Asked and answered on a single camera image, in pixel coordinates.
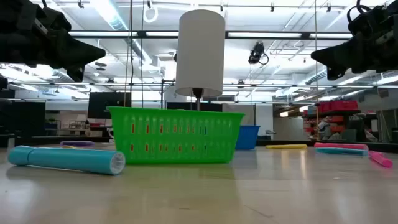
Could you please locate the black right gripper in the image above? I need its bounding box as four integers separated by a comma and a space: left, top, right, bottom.
310, 0, 398, 81

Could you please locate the blue plastic basket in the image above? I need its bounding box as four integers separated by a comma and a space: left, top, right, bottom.
235, 124, 261, 151

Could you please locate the pink marker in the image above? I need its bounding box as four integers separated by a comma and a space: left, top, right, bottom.
368, 150, 394, 169
313, 142, 369, 151

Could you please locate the dark storage shelf rack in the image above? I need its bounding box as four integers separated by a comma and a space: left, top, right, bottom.
302, 99, 362, 142

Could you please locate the light blue marker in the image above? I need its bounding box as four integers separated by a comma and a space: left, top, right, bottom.
315, 147, 369, 156
7, 145, 126, 176

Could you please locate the white LED light bar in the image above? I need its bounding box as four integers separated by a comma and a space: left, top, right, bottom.
68, 30, 138, 37
145, 30, 180, 37
227, 32, 303, 39
309, 32, 353, 39

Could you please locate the red storage bin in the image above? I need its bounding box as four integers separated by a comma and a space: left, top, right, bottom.
318, 100, 359, 113

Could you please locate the green plastic basket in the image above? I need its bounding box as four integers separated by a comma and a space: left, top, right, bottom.
106, 106, 246, 166

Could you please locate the translucent purple marker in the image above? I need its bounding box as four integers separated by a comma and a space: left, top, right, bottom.
60, 140, 95, 147

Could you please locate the black cabinet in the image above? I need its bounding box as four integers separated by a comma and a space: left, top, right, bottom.
0, 100, 47, 147

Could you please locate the yellow marker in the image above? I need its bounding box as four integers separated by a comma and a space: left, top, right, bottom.
266, 144, 308, 150

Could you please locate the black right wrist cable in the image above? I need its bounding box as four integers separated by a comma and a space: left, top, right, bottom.
346, 0, 373, 24

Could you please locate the black hanging camera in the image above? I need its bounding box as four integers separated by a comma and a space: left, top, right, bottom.
248, 42, 270, 66

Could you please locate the white hanging ring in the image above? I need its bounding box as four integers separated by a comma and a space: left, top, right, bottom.
142, 6, 159, 24

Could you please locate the black display screen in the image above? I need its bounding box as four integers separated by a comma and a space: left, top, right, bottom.
87, 91, 132, 119

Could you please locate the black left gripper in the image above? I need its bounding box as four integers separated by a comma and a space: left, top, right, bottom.
0, 0, 106, 83

